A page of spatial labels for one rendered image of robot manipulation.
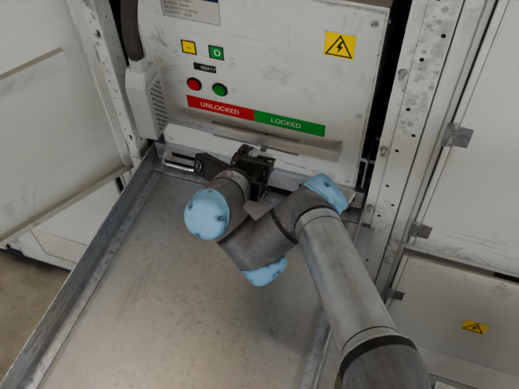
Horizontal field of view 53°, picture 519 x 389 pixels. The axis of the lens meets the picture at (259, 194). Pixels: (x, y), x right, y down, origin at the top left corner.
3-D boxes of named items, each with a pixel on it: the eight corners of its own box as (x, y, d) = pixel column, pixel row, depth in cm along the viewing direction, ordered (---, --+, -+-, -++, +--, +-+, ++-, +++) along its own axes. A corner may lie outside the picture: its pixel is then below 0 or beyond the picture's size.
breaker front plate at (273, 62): (352, 194, 123) (386, 15, 85) (165, 147, 133) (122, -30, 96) (353, 190, 124) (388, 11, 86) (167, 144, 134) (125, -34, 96)
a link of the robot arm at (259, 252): (304, 259, 85) (261, 208, 84) (252, 297, 88) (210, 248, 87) (306, 243, 93) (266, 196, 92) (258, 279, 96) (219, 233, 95)
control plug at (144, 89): (157, 141, 115) (142, 79, 101) (138, 136, 116) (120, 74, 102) (173, 117, 119) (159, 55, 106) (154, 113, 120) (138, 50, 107)
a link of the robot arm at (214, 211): (204, 254, 87) (170, 214, 86) (225, 226, 96) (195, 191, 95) (237, 229, 83) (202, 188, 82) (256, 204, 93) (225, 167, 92)
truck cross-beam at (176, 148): (361, 209, 126) (364, 194, 121) (157, 157, 137) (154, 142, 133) (365, 193, 129) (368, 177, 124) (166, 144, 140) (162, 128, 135)
